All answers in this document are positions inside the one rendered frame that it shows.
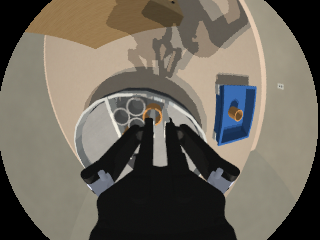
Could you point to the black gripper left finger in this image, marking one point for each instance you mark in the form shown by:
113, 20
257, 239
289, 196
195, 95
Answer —
102, 174

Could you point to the grey metal bushing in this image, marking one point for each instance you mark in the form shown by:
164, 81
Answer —
131, 122
132, 110
118, 118

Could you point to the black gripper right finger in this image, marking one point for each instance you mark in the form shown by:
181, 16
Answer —
214, 169

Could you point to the blue open crate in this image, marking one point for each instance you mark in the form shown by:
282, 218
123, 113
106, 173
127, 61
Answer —
242, 97

